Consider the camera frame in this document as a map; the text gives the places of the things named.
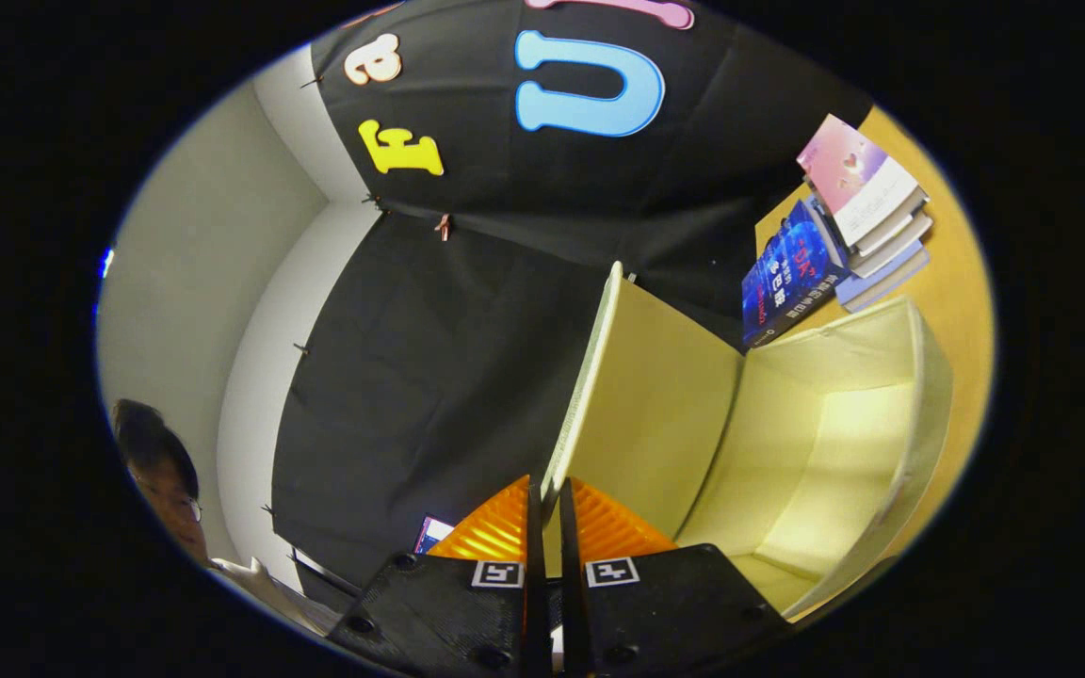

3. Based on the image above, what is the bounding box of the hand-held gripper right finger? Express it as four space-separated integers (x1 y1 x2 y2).
557 476 794 678

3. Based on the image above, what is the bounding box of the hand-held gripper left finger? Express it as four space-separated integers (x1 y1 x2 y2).
326 474 551 678

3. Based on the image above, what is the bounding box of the green fabric storage box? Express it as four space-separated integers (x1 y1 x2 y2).
541 261 956 623

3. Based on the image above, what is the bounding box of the laptop screen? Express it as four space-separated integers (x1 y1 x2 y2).
413 513 457 556

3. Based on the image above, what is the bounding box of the black backdrop cloth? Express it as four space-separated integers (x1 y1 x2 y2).
269 0 875 613

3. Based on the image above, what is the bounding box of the pale blue book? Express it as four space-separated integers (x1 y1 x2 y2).
834 239 932 315

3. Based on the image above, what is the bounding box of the white book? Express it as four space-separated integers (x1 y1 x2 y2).
848 188 935 282

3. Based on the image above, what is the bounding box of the pink book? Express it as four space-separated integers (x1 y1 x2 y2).
796 114 922 249

